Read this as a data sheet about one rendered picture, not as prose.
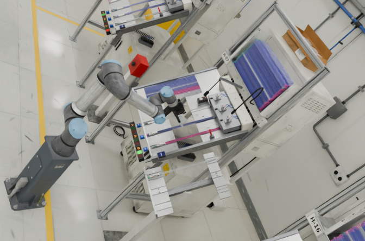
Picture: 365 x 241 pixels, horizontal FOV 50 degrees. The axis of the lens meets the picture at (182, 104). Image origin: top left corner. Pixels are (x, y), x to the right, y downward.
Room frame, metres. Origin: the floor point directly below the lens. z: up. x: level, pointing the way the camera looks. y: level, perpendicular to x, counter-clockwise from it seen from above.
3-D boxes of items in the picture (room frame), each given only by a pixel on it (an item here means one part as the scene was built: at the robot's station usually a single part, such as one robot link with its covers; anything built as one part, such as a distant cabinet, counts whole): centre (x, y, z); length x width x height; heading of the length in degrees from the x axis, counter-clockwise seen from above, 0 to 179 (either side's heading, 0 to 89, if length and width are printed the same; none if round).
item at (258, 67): (2.76, -0.27, 1.52); 0.51 x 0.13 x 0.27; 45
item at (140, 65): (3.07, 0.52, 0.39); 0.24 x 0.24 x 0.78; 45
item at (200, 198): (2.89, -0.32, 0.31); 0.70 x 0.65 x 0.62; 45
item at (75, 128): (1.86, 0.36, 0.72); 0.13 x 0.12 x 0.14; 43
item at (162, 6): (3.78, 0.82, 0.66); 1.01 x 0.73 x 1.31; 135
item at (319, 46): (3.05, -0.41, 1.82); 0.68 x 0.30 x 0.20; 45
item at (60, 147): (1.86, 0.35, 0.60); 0.15 x 0.15 x 0.10
